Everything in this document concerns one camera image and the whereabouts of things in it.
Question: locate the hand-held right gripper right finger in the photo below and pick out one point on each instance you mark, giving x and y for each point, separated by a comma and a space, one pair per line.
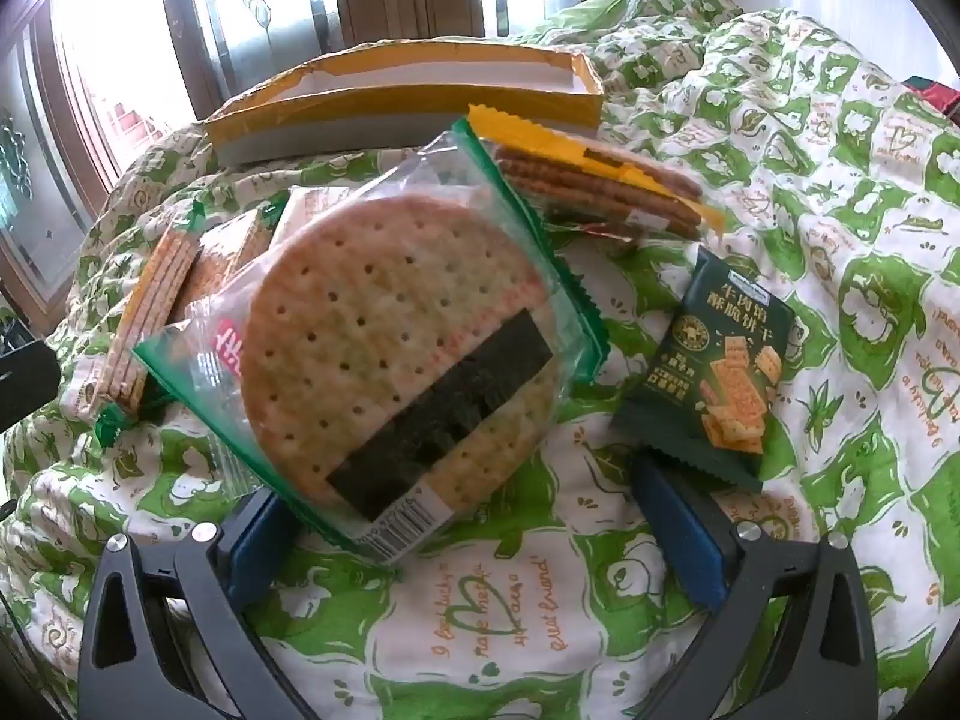
682, 532

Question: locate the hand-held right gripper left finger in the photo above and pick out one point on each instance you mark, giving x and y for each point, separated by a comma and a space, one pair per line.
255, 555

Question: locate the cream wafer packet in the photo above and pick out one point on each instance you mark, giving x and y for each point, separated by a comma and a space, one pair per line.
307, 210
150, 315
225, 255

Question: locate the dark green cracker packet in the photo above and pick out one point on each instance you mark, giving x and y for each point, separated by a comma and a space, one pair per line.
712, 360

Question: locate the seaweed cracker packet green edges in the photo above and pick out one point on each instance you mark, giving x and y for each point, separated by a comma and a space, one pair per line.
390, 315

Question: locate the yellow cardboard box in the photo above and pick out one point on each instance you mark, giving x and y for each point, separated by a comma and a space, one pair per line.
390, 120

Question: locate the green printed blanket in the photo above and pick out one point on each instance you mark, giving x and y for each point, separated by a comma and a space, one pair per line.
825, 240

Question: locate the yellow-edged cookie packet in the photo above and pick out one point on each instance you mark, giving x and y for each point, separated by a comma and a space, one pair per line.
600, 187

